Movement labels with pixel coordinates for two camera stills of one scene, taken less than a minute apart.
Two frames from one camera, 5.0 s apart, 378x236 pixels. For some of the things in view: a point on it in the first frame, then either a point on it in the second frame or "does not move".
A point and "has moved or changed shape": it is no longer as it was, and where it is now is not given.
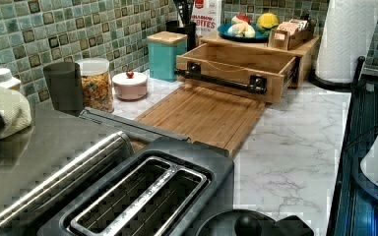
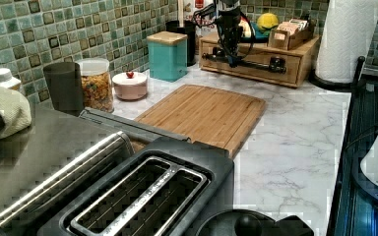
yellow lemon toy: x=267 y=21 does not move
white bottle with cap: x=2 y=78 does not move
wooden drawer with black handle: x=259 y=71 has moved or changed shape
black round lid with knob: x=244 y=222 does not move
